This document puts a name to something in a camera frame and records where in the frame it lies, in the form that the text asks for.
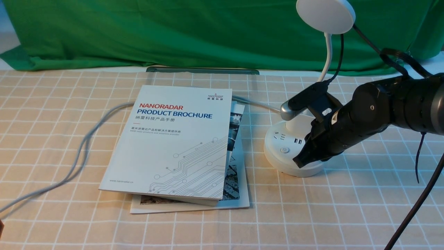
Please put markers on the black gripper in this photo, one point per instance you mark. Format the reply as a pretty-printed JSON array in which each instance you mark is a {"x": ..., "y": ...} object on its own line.
[{"x": 339, "y": 131}]

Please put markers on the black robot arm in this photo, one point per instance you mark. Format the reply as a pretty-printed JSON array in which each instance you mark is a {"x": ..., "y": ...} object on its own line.
[{"x": 415, "y": 104}]

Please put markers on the white desk lamp with sockets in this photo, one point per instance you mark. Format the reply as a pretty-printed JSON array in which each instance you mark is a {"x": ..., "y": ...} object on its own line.
[{"x": 284, "y": 140}]

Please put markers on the lower booklet with photos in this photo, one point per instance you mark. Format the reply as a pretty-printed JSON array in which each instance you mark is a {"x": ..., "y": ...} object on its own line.
[{"x": 235, "y": 191}]

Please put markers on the white Nanoradar product brochure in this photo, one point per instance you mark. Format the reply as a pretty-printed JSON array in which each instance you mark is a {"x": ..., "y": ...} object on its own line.
[{"x": 174, "y": 144}]

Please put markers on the beige checked tablecloth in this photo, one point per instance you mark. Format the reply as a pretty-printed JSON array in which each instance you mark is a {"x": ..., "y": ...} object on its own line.
[{"x": 356, "y": 203}]

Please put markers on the green backdrop cloth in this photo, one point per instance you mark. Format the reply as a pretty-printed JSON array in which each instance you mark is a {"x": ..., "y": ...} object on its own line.
[{"x": 254, "y": 34}]

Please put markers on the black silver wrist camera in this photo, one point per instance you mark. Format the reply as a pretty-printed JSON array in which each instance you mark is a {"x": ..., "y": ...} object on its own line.
[{"x": 315, "y": 98}]

